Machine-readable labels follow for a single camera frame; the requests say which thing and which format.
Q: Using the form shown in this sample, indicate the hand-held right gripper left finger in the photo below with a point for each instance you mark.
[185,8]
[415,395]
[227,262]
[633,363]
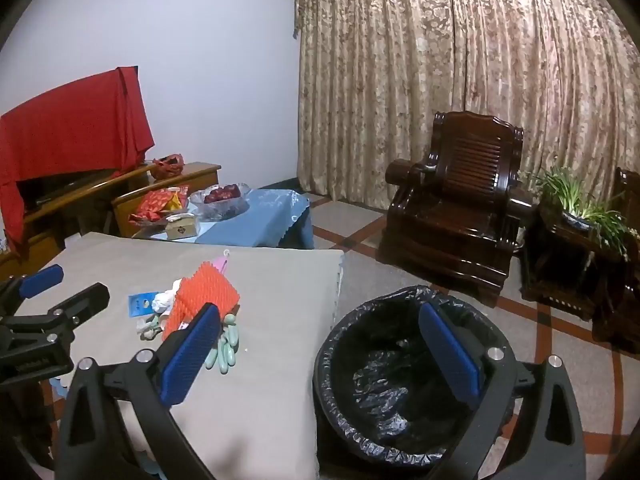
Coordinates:
[192,355]

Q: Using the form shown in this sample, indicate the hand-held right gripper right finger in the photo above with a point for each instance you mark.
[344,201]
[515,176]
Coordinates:
[450,355]

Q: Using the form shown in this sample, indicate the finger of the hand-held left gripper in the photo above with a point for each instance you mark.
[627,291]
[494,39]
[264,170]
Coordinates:
[42,280]
[85,305]

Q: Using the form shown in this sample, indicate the mint green rubber glove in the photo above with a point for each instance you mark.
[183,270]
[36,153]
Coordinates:
[227,347]

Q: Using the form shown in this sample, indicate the blue and white tube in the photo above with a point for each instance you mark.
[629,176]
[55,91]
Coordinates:
[140,304]

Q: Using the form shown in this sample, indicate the white ball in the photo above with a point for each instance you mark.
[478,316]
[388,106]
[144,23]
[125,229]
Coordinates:
[162,301]

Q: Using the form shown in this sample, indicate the black bagged trash bin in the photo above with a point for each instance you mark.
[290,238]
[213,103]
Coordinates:
[390,375]

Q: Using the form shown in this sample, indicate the orange foam net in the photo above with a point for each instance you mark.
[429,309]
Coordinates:
[205,290]

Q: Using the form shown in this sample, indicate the pink plastic item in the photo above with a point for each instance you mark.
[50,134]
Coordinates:
[220,263]

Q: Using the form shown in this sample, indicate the beige box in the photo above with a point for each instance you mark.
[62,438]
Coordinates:
[182,229]

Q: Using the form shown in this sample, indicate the dark wooden side table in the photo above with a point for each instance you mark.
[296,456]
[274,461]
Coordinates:
[555,270]

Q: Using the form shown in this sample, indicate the yellow snack packet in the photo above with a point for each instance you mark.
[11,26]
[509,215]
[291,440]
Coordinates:
[176,204]

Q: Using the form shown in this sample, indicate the dark wooden armchair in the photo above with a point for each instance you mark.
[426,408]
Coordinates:
[450,210]
[625,300]

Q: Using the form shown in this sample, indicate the glass fruit bowl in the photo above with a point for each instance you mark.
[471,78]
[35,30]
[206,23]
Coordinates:
[220,208]

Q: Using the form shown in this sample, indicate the red cloth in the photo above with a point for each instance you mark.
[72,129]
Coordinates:
[70,130]

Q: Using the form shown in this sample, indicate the red patterned bag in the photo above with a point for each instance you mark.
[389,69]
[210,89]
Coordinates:
[167,166]

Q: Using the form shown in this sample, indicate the pile of red fruits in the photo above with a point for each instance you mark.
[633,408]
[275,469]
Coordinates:
[220,194]

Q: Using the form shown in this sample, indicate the potted green plant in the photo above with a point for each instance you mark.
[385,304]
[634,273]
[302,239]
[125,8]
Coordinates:
[575,200]

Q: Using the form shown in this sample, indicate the beige patterned curtain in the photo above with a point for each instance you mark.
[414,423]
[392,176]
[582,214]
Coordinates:
[425,60]

